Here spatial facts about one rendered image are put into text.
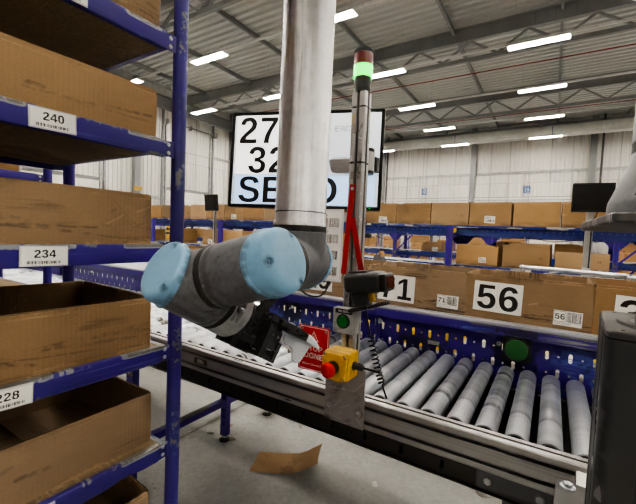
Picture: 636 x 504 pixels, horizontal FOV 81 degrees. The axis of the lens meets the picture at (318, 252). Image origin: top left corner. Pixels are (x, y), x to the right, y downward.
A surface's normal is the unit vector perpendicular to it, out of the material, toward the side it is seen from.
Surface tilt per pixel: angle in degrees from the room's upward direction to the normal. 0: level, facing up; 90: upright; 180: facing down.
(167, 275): 62
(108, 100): 91
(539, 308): 91
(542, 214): 90
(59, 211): 91
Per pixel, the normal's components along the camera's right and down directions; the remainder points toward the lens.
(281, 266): 0.86, -0.22
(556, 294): -0.53, 0.03
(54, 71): 0.84, 0.07
